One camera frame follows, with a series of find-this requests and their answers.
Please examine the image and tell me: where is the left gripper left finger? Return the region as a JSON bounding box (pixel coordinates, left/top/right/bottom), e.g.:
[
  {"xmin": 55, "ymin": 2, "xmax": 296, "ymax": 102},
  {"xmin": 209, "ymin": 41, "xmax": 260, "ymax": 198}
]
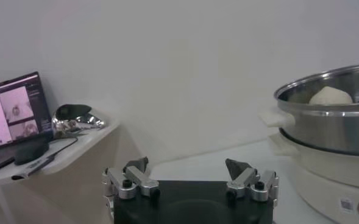
[{"xmin": 102, "ymin": 156, "xmax": 161, "ymax": 200}]

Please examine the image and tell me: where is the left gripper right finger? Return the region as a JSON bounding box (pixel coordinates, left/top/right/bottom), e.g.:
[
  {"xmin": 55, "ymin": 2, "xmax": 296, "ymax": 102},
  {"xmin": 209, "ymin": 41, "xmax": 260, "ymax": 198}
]
[{"xmin": 224, "ymin": 158, "xmax": 280, "ymax": 202}]

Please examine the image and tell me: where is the white steamed baozi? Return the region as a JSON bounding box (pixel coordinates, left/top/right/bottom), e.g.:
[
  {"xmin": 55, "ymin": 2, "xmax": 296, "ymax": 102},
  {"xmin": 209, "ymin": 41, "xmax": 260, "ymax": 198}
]
[{"xmin": 308, "ymin": 86, "xmax": 354, "ymax": 105}]

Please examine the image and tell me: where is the stainless steel steamer basket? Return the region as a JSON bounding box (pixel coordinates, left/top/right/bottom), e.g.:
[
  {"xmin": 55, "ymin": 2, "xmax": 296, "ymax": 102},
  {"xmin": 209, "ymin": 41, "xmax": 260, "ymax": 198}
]
[{"xmin": 258, "ymin": 62, "xmax": 359, "ymax": 158}]

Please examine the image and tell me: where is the white side table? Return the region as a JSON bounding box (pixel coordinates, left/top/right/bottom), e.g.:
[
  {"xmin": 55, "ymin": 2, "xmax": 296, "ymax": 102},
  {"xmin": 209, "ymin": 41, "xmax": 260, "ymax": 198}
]
[{"xmin": 0, "ymin": 120, "xmax": 143, "ymax": 224}]

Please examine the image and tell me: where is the cream electric cooking pot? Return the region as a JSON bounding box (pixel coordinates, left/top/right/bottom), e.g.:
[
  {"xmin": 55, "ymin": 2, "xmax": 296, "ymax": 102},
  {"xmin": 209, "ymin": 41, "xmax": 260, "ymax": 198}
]
[{"xmin": 267, "ymin": 133, "xmax": 359, "ymax": 224}]

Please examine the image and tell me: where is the chrome headset with black visor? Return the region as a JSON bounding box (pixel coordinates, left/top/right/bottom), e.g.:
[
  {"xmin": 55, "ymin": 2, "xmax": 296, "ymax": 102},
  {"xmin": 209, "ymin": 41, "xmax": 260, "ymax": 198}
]
[{"xmin": 51, "ymin": 103, "xmax": 106, "ymax": 139}]

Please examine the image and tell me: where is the black usb adapter stick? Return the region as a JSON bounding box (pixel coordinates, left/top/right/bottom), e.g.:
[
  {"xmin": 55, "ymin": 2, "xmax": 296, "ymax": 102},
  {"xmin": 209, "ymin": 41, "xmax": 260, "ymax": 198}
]
[{"xmin": 10, "ymin": 155, "xmax": 58, "ymax": 181}]

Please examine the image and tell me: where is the black computer mouse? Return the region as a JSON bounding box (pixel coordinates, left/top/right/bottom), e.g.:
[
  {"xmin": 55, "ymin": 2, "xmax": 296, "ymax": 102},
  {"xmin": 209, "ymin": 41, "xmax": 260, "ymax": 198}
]
[{"xmin": 13, "ymin": 138, "xmax": 50, "ymax": 166}]

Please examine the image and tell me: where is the dark laptop with pink screen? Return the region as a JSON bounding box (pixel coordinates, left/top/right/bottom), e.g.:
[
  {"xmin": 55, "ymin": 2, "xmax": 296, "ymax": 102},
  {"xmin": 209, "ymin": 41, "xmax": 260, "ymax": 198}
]
[{"xmin": 0, "ymin": 71, "xmax": 54, "ymax": 176}]

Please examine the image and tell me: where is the thin black desk cable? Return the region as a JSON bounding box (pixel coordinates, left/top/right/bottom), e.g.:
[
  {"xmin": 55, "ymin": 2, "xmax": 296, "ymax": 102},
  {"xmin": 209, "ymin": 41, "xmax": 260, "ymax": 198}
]
[{"xmin": 49, "ymin": 136, "xmax": 79, "ymax": 158}]

